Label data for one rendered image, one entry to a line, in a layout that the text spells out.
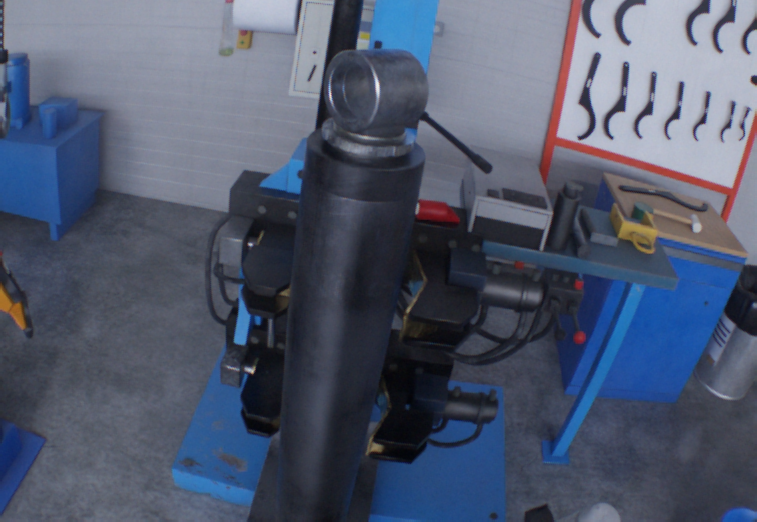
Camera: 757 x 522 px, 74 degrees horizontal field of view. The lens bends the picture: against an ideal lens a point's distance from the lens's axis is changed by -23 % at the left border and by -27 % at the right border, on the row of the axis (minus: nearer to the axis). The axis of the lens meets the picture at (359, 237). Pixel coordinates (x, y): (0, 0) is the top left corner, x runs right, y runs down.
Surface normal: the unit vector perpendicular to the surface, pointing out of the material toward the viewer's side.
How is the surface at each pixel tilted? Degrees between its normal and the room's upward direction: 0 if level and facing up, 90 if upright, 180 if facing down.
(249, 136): 90
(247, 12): 109
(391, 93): 76
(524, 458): 0
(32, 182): 90
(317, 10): 90
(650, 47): 90
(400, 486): 0
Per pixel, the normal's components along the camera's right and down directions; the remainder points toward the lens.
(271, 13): -0.14, 0.63
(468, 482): 0.14, -0.87
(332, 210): -0.40, 0.40
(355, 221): -0.03, 0.48
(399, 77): 0.61, -0.05
